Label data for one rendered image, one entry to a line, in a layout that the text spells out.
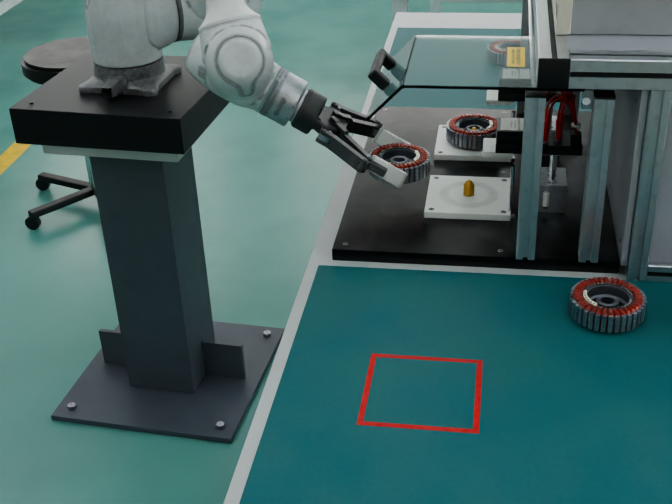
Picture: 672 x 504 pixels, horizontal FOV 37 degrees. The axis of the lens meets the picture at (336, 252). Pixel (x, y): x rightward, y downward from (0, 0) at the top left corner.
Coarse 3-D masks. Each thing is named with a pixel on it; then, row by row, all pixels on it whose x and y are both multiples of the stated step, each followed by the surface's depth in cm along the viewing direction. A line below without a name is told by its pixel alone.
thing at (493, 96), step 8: (488, 96) 195; (496, 96) 194; (504, 96) 192; (512, 96) 192; (520, 96) 191; (552, 96) 190; (568, 96) 190; (488, 104) 194; (496, 104) 193; (504, 104) 193; (512, 104) 193; (552, 112) 193
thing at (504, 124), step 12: (504, 120) 174; (516, 120) 174; (504, 132) 170; (516, 132) 170; (552, 132) 174; (564, 132) 174; (492, 144) 175; (504, 144) 171; (516, 144) 171; (552, 144) 170; (564, 144) 170; (492, 156) 173; (504, 156) 172; (552, 156) 171; (552, 168) 172; (552, 180) 174
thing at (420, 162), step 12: (396, 144) 182; (408, 144) 183; (384, 156) 181; (396, 156) 180; (408, 156) 182; (420, 156) 178; (408, 168) 174; (420, 168) 175; (384, 180) 176; (408, 180) 175
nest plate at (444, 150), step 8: (440, 128) 207; (440, 136) 203; (440, 144) 200; (448, 144) 200; (440, 152) 196; (448, 152) 196; (456, 152) 196; (464, 152) 196; (472, 152) 196; (480, 152) 196; (456, 160) 196; (464, 160) 195; (472, 160) 195; (480, 160) 195; (488, 160) 195; (496, 160) 194; (504, 160) 194
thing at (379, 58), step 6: (378, 54) 164; (384, 54) 164; (378, 60) 161; (384, 60) 165; (390, 60) 165; (372, 66) 160; (378, 66) 159; (384, 66) 166; (390, 66) 166; (372, 72) 157; (378, 72) 157; (372, 78) 158; (378, 78) 157; (384, 78) 158; (378, 84) 158; (384, 84) 158
